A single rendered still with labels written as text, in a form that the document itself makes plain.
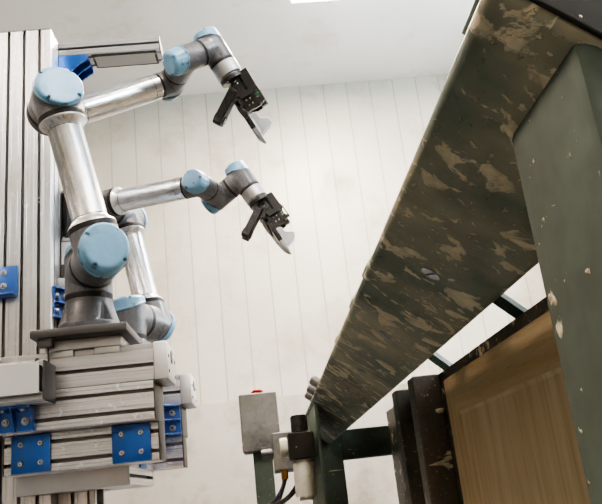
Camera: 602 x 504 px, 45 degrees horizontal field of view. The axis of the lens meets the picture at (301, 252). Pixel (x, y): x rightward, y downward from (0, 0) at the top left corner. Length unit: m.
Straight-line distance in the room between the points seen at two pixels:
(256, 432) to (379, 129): 4.26
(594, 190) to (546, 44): 0.07
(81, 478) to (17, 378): 0.34
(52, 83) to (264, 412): 1.16
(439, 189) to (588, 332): 0.19
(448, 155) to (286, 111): 5.84
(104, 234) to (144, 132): 4.57
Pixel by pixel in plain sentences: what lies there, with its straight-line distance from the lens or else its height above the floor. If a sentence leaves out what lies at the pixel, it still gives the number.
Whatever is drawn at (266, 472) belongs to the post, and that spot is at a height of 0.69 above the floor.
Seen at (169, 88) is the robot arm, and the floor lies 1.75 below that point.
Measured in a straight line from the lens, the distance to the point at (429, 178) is 0.50.
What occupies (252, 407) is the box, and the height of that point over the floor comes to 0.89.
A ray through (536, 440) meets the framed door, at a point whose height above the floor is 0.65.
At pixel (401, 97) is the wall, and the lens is 6.44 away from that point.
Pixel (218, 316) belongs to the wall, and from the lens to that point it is 5.66.
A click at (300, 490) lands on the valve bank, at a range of 1.74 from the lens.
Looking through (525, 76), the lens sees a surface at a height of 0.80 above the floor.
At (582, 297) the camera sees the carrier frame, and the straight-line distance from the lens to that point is 0.35.
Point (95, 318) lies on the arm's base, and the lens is 1.83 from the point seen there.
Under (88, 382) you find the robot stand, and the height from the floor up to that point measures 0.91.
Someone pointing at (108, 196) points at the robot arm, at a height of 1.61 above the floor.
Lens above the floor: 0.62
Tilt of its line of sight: 18 degrees up
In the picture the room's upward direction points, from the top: 6 degrees counter-clockwise
